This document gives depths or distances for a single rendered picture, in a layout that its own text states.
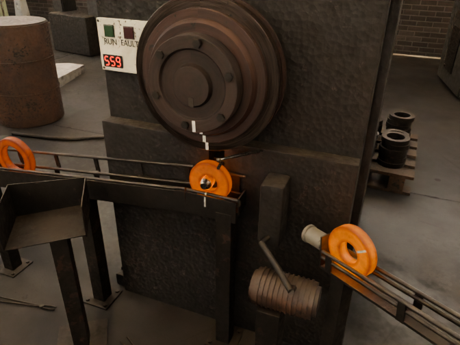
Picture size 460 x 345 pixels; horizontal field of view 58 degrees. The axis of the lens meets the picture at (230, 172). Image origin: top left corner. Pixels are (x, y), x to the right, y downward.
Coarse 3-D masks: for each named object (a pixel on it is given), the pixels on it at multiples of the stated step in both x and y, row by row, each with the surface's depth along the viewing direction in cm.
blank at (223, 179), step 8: (208, 160) 144; (192, 168) 145; (200, 168) 144; (208, 168) 142; (216, 168) 141; (224, 168) 142; (192, 176) 146; (200, 176) 145; (216, 176) 142; (224, 176) 141; (192, 184) 148; (224, 184) 142; (216, 192) 145; (224, 192) 144
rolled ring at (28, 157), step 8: (0, 144) 176; (8, 144) 174; (16, 144) 172; (24, 144) 174; (0, 152) 178; (24, 152) 172; (0, 160) 180; (8, 160) 182; (24, 160) 175; (32, 160) 175; (24, 168) 177; (32, 168) 177
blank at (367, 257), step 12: (336, 228) 120; (348, 228) 116; (360, 228) 116; (336, 240) 121; (348, 240) 117; (360, 240) 113; (336, 252) 122; (360, 252) 114; (372, 252) 113; (348, 264) 119; (360, 264) 115; (372, 264) 113
